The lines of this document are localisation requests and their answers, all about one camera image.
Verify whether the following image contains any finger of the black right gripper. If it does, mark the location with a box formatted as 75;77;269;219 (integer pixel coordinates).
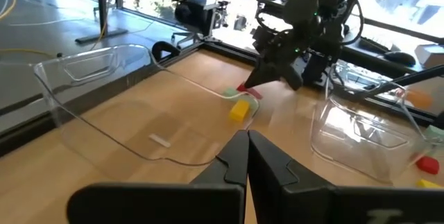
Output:
244;60;282;89
281;64;305;92

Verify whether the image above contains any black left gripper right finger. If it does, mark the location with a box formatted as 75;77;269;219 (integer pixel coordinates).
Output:
248;129;444;224

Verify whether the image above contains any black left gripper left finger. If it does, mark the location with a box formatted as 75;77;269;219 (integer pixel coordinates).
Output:
66;129;250;224

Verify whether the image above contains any red wedge block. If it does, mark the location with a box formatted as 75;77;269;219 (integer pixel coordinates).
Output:
237;83;264;100

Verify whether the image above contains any yellow rectangular block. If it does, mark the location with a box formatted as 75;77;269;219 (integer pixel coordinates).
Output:
228;99;251;123
416;178;444;189

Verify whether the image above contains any red rectangular block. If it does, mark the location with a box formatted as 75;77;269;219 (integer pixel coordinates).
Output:
416;156;441;175

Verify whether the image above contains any computer keyboard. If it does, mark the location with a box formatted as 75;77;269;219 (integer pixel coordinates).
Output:
358;35;393;54

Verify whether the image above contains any clear plastic bin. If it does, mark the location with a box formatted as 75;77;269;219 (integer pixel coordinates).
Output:
309;62;438;185
33;43;261;183

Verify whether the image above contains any black office chair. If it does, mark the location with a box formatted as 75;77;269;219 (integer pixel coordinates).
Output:
171;0;230;50

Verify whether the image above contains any black table clamp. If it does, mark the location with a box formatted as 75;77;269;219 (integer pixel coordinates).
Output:
151;40;182;62

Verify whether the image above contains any black computer mouse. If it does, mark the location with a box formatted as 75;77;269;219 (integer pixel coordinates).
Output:
384;50;416;67

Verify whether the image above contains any white box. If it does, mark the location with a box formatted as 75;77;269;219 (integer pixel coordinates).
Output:
414;43;444;69

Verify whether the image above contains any black table edge frame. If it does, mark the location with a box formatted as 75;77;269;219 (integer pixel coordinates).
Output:
0;38;444;159

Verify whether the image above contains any black diagonal frame strut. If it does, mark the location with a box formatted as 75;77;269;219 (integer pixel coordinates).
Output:
360;64;444;96

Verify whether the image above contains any white floor cable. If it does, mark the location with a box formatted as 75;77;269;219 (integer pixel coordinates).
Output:
9;17;88;27

